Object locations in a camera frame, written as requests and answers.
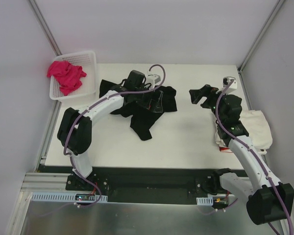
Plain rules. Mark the folded white t shirt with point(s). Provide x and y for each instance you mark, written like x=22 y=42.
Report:
x=258 y=128

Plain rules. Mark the left aluminium frame post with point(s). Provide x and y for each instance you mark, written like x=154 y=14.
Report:
x=44 y=26

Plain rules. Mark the white cable duct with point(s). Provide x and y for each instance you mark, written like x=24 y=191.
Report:
x=68 y=197
x=205 y=201

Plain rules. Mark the white plastic basket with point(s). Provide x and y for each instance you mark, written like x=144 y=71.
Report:
x=86 y=59

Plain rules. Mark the aluminium rail extrusion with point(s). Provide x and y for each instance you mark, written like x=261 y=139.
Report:
x=44 y=182

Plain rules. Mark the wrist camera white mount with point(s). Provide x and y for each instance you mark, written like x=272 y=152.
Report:
x=153 y=80
x=229 y=84

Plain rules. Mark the right aluminium frame post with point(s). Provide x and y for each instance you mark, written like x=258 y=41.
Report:
x=268 y=22

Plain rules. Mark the red white folded shirt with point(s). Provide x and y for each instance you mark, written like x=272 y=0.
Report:
x=224 y=149

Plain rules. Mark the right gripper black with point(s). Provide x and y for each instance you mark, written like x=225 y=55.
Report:
x=209 y=95

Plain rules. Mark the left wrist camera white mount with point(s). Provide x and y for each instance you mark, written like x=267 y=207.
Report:
x=153 y=80

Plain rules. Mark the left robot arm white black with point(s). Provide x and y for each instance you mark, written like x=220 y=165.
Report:
x=75 y=131

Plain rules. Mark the black t shirt daisy logo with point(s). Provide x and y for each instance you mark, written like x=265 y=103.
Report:
x=142 y=119

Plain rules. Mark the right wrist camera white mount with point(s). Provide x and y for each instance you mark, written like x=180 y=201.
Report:
x=229 y=84

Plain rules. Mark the right white cable duct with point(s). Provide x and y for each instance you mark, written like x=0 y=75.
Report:
x=205 y=201

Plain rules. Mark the left white cable duct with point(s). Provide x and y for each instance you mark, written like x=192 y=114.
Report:
x=68 y=197

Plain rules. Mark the pink t shirt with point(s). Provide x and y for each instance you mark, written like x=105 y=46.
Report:
x=67 y=75

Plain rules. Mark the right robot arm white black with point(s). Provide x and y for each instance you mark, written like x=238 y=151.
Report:
x=266 y=198

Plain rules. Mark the aluminium frame post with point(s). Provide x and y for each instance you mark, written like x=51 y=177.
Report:
x=268 y=22
x=44 y=26

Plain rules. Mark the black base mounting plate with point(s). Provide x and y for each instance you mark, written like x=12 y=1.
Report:
x=145 y=185

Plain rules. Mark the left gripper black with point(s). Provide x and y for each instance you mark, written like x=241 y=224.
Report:
x=151 y=98

